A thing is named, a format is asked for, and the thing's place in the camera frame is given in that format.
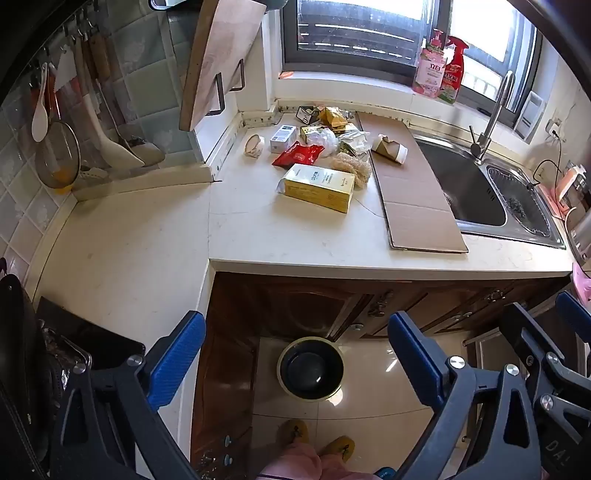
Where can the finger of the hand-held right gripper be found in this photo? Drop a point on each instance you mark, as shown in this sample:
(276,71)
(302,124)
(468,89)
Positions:
(575,309)
(526,337)

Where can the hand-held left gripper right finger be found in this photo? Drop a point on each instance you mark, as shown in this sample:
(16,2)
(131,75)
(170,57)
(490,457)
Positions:
(415,360)

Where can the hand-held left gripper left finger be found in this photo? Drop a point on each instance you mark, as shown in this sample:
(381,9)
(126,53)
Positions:
(178,360)

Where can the dark blue trash bin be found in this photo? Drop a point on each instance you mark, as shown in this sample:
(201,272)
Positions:
(309,369)

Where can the large yellow box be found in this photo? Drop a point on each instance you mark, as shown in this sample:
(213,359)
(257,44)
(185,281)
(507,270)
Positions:
(318,184)

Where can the brown paper cup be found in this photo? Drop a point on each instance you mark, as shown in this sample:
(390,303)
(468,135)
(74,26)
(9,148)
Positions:
(390,148)

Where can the red snack packet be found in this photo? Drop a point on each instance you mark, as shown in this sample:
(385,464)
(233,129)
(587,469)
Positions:
(298,157)

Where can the white plastic bag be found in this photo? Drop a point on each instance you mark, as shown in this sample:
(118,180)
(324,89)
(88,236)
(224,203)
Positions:
(323,141)

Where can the small yellow box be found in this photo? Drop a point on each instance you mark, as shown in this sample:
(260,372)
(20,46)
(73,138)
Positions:
(308,131)

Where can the gold snack packet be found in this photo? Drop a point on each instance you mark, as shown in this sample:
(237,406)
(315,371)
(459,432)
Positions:
(334,117)

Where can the white framed glass door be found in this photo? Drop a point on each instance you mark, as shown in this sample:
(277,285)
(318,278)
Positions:
(485,350)

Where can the brown wooden cabinet door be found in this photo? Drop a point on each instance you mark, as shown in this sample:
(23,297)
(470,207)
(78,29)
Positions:
(226,369)
(300,309)
(425,309)

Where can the pale blue cabinet knob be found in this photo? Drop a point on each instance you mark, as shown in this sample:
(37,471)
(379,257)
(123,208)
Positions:
(355,327)
(463,315)

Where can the steel pot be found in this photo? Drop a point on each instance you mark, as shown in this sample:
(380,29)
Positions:
(582,237)

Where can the steel wool scrubber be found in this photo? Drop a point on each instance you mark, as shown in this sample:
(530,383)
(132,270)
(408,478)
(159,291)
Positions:
(517,207)

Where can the blue plastic stool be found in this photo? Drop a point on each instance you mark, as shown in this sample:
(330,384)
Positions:
(385,474)

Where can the pink kettle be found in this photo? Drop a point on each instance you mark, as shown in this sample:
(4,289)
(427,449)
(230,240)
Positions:
(568,184)

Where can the pink trousers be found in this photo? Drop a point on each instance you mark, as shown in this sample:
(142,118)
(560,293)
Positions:
(304,466)

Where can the black wok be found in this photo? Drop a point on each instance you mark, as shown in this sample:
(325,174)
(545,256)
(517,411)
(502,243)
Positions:
(18,369)

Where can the stainless steel sink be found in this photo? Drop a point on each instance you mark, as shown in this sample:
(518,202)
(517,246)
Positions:
(461,184)

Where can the brown cardboard sheet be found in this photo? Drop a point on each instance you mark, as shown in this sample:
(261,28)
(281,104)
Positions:
(415,194)

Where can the white slatted holder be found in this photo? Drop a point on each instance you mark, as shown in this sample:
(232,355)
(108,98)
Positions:
(531,115)

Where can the dried noodle block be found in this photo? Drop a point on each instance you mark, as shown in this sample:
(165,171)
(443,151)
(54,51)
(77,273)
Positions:
(351,166)

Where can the metal ladle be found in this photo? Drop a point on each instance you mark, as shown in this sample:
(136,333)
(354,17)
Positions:
(147,152)

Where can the steel faucet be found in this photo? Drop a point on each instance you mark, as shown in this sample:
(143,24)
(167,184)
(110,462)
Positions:
(491,115)

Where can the white slotted spatula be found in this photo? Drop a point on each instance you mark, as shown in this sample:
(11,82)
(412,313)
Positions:
(115,150)

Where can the white green sachet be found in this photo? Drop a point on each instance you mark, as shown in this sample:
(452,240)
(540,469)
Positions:
(355,141)

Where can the metal mesh strainer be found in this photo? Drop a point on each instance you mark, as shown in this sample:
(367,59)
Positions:
(57,154)

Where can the small white box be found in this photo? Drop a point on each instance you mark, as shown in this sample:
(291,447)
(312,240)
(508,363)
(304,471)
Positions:
(282,136)

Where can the red spray bottle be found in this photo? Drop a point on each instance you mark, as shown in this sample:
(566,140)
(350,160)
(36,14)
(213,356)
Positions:
(452,74)

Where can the small black box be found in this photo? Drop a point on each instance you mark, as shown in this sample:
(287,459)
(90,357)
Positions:
(304,114)

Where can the pink detergent bottle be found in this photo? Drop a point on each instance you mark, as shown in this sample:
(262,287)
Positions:
(429,74)

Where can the white rice paddle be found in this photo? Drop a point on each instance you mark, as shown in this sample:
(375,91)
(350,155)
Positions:
(39,115)

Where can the wooden cutting board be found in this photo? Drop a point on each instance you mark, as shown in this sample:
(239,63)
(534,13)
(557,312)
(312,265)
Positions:
(221,60)

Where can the white scraper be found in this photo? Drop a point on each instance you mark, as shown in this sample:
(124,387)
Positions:
(64,69)

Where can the dark framed window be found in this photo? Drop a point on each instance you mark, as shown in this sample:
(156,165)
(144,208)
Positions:
(360,27)

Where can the white wall socket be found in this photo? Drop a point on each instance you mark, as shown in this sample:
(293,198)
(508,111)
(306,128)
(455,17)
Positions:
(554,125)

